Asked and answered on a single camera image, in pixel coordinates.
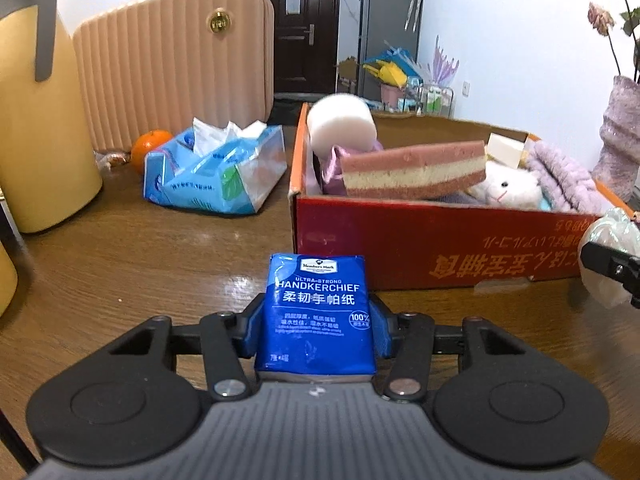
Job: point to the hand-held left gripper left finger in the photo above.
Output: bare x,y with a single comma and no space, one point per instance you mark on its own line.
250,332

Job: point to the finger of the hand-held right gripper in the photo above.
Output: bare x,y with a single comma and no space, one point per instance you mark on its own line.
607,262

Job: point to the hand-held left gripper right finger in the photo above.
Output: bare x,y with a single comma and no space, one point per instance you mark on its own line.
382,332

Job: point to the white translucent soft ball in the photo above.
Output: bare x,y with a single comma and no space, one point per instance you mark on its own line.
612,230

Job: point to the blue handkerchief tissue pack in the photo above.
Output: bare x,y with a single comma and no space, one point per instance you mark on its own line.
315,310

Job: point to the light blue plush toy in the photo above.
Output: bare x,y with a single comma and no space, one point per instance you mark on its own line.
546,203

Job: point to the purple fluffy towel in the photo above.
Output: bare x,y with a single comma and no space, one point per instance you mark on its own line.
565,175

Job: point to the orange-red cardboard box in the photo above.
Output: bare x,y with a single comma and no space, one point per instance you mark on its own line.
425,240

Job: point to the pink layered sponge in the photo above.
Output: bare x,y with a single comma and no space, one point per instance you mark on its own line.
410,170

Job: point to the light blue soft tissue pack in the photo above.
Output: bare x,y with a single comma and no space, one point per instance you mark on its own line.
220,180

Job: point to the purple textured vase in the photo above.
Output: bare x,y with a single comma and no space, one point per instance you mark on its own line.
620,145

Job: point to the white plush toy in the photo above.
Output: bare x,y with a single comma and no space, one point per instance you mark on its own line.
505,187

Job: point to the cream sponge block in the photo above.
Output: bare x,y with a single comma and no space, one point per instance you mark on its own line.
505,149

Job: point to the pink satin cloth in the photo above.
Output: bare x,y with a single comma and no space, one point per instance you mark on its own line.
332,170

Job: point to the orange fruit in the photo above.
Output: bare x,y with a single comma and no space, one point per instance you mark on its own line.
147,147

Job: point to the white round sponge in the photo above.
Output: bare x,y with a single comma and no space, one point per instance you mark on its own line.
340,122

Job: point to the small wrapped snack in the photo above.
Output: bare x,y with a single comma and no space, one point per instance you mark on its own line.
112,160

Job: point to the metal trolley rack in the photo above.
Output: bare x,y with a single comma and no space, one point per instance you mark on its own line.
435,100

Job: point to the pink plastic bin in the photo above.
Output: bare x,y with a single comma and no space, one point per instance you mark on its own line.
394,95

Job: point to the yellow container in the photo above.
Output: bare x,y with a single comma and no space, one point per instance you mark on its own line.
6,280

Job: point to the small brown cardboard box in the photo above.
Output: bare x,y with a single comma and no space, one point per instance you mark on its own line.
349,77

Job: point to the yellow plastic dustpan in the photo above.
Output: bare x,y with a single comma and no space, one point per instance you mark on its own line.
387,74

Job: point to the pink ribbed suitcase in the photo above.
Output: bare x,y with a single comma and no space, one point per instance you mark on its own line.
165,70

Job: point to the dark brown entrance door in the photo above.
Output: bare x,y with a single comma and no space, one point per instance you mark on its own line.
300,60

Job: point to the yellow thermos jug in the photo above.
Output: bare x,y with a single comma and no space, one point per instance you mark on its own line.
45,135

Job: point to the white paper notice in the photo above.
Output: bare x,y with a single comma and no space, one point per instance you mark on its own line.
293,4

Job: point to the white wall socket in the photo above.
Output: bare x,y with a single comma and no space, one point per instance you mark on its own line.
467,88

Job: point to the blue plastic frame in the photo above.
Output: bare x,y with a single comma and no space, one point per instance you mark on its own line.
400,57

